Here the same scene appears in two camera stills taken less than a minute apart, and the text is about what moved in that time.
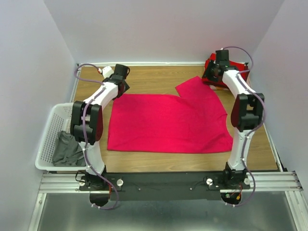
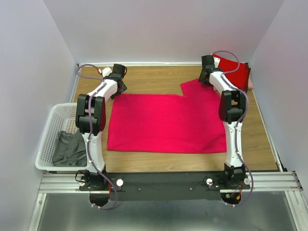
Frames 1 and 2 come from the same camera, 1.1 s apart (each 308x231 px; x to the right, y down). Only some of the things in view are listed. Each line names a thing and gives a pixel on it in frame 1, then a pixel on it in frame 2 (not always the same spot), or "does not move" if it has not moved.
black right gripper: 211,64 → 201,80
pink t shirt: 195,121 does not move
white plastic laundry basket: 58,119 does not move
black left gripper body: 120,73 does not move
